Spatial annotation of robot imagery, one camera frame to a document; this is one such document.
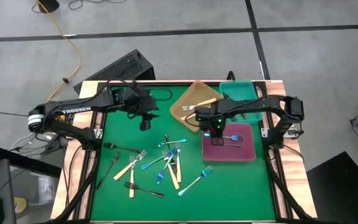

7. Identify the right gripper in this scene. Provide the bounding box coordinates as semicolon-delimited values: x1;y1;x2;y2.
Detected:
194;101;229;146

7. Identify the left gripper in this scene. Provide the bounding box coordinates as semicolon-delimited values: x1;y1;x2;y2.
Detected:
118;86;160;131

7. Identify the wooden-handled fork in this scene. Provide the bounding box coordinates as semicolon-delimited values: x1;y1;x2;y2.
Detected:
128;154;135;198
180;111;198;122
175;146;182;184
181;97;218;112
162;149;180;190
112;149;148;182

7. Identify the orange plastic bin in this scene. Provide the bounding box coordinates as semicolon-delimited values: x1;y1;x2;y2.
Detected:
169;80;224;133

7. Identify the stainless steel fork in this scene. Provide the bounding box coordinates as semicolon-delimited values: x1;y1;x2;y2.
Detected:
96;154;120;190

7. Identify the pink plastic bin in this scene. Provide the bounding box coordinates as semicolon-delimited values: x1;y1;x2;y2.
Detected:
201;123;257;162

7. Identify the green table mat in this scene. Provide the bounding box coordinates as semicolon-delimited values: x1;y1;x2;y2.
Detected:
89;83;277;222

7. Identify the teal plastic bin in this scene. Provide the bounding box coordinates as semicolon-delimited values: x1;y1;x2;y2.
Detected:
218;79;264;125

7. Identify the black perforated computer case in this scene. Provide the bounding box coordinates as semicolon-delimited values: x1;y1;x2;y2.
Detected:
72;49;157;95

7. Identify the clear plastic box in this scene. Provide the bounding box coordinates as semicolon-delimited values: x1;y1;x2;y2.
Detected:
26;172;60;208

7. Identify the black desk beam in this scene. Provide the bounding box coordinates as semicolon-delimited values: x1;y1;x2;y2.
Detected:
0;146;62;179

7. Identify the black floor mat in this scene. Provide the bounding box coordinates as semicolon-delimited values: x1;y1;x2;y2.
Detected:
306;151;358;224

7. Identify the yellow disc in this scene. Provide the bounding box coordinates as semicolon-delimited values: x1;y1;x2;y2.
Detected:
13;197;27;215

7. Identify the black round stand base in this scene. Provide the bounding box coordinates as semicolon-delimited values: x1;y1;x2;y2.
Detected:
37;0;60;14

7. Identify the black aluminium table frame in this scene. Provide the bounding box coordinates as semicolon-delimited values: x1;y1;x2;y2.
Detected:
52;80;319;224

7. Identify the yellow extension cable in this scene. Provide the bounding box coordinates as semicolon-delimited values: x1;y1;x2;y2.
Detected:
35;0;82;106

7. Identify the white cable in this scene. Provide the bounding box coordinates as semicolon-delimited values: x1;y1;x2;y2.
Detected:
9;132;43;152

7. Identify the black floor cable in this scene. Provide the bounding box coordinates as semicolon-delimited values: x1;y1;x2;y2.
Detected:
68;0;129;11

